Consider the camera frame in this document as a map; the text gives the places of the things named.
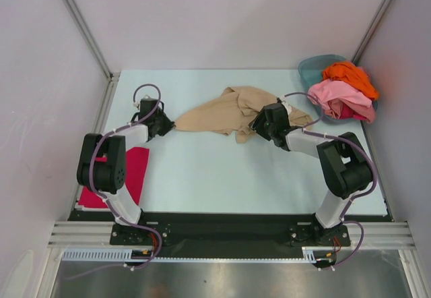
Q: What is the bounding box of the beige t shirt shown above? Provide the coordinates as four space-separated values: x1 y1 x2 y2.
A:
174 86 313 144

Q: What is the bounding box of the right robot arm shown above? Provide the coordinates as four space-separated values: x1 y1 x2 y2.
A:
249 101 376 245

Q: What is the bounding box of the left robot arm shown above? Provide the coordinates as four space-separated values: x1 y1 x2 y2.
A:
77 98 175 244

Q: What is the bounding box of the folded magenta t shirt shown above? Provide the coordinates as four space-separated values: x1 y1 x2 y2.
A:
75 147 150 211

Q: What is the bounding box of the pink t shirt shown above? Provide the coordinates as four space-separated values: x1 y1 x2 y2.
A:
308 79 376 123

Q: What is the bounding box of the teal plastic basket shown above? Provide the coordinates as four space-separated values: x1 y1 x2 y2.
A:
298 55 377 123

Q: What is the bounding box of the magenta t shirt in basket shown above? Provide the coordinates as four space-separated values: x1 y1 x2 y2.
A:
339 104 356 119

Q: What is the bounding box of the orange t shirt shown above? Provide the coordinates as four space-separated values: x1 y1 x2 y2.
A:
322 61 380 100

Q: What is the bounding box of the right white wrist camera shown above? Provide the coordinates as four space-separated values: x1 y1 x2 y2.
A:
279 100 292 115

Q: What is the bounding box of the left aluminium frame post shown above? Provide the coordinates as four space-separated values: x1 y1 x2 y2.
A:
48 0 114 80

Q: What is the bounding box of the aluminium frame post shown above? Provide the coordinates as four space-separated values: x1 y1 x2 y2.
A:
352 0 395 64
48 0 114 80

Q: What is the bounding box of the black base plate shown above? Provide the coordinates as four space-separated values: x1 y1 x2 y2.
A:
66 210 393 259

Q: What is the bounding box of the white slotted cable duct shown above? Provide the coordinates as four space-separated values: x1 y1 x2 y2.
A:
62 247 335 264

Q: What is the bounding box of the aluminium front rail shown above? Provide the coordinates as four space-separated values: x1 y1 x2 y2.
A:
48 221 416 250

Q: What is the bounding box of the right aluminium frame post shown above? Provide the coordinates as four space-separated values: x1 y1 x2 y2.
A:
352 0 395 64

